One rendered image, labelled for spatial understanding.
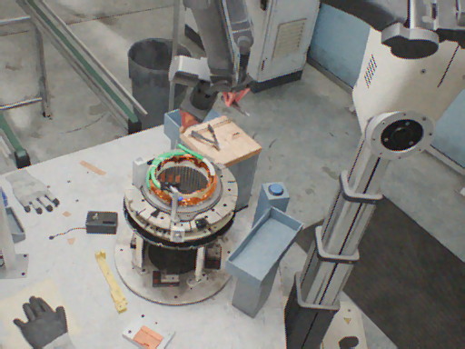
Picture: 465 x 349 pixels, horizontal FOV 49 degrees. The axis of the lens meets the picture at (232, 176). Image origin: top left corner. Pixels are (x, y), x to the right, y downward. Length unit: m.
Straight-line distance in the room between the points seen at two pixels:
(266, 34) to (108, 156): 1.94
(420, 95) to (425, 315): 1.79
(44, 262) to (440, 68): 1.24
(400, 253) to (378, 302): 0.39
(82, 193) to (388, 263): 1.73
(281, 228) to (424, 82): 0.60
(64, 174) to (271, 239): 0.86
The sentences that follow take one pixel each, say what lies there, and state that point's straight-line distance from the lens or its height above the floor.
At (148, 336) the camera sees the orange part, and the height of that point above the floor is 0.80.
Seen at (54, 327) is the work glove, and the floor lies 0.80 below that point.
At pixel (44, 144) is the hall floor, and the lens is 3.34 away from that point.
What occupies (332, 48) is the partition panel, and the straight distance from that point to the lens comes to 4.05.
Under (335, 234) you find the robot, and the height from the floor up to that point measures 1.01.
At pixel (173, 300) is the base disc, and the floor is 0.80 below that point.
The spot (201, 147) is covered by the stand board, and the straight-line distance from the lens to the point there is 1.65.
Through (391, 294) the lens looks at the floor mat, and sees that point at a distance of 2.82.
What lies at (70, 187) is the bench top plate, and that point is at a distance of 1.92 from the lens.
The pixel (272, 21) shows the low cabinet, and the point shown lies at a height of 0.58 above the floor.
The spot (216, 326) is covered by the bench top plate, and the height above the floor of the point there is 0.78.
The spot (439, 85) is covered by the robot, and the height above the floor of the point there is 1.59.
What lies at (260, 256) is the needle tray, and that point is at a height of 1.02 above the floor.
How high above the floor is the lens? 2.11
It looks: 42 degrees down
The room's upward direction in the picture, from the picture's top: 10 degrees clockwise
